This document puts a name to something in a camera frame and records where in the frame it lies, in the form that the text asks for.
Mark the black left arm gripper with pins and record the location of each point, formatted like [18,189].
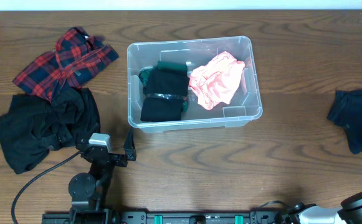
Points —
[111,157]

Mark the black banded garment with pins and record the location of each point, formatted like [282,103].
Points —
[160,110]

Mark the dark green garment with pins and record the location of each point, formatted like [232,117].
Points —
[171,66]

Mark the pink garment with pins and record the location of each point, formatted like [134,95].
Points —
[217,81]

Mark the navy blue garment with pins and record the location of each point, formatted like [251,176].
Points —
[346,112]

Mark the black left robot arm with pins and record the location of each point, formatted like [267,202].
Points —
[89,189]

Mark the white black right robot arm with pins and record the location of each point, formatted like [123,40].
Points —
[350,212]

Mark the clear plastic storage container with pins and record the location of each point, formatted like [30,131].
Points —
[244,107]

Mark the black crumpled garment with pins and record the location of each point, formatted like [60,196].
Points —
[33,127]

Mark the red plaid flannel shirt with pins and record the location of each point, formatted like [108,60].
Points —
[76,59]

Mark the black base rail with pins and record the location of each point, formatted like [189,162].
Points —
[166,218]

